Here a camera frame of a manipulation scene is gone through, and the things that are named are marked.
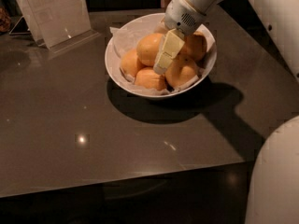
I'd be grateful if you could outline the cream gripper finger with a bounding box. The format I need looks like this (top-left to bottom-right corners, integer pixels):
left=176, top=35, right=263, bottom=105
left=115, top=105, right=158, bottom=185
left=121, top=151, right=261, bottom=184
left=154, top=19, right=168, bottom=35
left=153, top=29, right=185, bottom=75

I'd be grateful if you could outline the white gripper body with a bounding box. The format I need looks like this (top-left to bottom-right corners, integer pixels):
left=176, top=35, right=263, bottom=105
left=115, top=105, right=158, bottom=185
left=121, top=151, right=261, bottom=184
left=164, top=0, right=206, bottom=35

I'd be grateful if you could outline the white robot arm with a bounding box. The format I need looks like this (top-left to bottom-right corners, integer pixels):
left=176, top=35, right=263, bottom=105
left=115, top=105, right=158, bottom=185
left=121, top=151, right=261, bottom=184
left=161, top=0, right=299, bottom=77

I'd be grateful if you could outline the white robot base shell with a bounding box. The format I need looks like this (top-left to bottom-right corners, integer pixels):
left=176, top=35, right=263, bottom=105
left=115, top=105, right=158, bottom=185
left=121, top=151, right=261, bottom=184
left=245, top=117, right=299, bottom=224

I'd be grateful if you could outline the white ceramic bowl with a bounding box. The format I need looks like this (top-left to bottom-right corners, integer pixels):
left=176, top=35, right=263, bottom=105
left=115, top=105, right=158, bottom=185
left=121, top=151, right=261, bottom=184
left=105, top=13, right=217, bottom=100

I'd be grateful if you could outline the top right orange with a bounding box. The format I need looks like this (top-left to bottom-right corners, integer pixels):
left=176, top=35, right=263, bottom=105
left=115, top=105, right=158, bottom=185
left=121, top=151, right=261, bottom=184
left=180, top=32, right=207, bottom=62

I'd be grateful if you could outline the orange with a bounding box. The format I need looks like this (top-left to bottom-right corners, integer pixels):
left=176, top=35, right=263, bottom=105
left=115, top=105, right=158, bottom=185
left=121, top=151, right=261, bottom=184
left=136, top=33, right=164, bottom=66
left=135, top=67, right=167, bottom=91
left=121, top=49, right=145, bottom=79
left=180, top=32, right=207, bottom=62
left=165, top=54, right=199, bottom=89

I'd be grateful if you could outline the top centre orange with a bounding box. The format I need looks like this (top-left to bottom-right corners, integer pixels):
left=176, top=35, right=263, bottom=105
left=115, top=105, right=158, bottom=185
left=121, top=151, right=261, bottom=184
left=136, top=33, right=164, bottom=66

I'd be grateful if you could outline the front right orange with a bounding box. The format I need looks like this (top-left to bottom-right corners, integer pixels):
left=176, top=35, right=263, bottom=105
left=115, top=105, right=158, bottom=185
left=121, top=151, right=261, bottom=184
left=165, top=54, right=199, bottom=89

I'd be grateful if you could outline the white paper bowl liner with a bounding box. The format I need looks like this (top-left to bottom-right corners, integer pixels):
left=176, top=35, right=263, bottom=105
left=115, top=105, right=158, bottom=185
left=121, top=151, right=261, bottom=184
left=105, top=22, right=217, bottom=99

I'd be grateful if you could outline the front left orange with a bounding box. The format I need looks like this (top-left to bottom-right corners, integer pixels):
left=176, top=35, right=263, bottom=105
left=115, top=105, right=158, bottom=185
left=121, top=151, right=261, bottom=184
left=135, top=67, right=167, bottom=91

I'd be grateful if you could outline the far left orange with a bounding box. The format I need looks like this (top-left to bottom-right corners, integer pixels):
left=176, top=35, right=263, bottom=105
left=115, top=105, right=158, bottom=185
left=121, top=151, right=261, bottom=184
left=121, top=49, right=145, bottom=79

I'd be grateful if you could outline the clear acrylic sign holder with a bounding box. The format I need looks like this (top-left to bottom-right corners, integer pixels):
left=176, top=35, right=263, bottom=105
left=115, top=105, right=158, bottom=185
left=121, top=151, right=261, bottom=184
left=16, top=0, right=97, bottom=53

